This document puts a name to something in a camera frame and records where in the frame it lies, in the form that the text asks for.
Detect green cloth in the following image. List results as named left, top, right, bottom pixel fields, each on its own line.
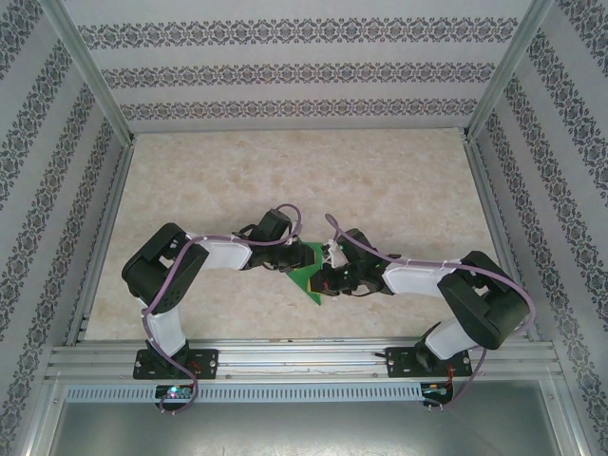
left=284, top=240, right=327, bottom=306

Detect grey metal tray panel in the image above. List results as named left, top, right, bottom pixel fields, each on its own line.
left=21, top=379, right=590, bottom=456

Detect aluminium mounting rail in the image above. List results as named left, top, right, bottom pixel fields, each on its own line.
left=45, top=335, right=564, bottom=383

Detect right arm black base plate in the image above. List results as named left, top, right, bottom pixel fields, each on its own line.
left=387, top=346, right=471, bottom=380

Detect slotted grey cable duct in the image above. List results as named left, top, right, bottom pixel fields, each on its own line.
left=64, top=382, right=424, bottom=404

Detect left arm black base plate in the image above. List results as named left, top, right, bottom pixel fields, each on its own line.
left=132, top=348, right=219, bottom=381

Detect aluminium side rail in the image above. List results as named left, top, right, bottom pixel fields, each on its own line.
left=465, top=137, right=541, bottom=343
left=64, top=137, right=139, bottom=346

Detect aluminium corner post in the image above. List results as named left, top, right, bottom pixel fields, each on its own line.
left=465, top=0, right=560, bottom=143
left=40, top=0, right=137, bottom=146

